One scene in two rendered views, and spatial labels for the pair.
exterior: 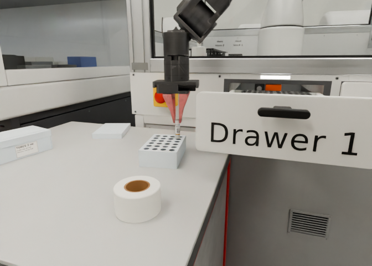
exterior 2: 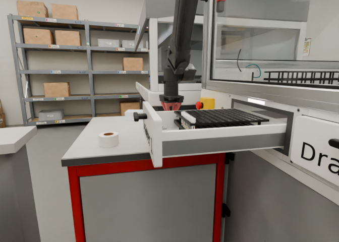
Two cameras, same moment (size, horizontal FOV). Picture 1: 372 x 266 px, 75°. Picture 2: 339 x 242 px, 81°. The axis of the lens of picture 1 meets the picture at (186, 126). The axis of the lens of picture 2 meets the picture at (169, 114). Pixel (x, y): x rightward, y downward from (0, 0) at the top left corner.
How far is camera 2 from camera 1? 68 cm
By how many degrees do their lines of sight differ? 59
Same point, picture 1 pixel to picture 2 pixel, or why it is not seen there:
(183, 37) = (167, 71)
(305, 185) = (276, 222)
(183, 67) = (167, 87)
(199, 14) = (171, 58)
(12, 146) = (130, 115)
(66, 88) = (191, 95)
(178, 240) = (92, 153)
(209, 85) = (225, 102)
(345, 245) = not seen: outside the picture
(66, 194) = not seen: hidden behind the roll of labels
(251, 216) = (241, 225)
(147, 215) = (102, 144)
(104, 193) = not seen: hidden behind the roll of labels
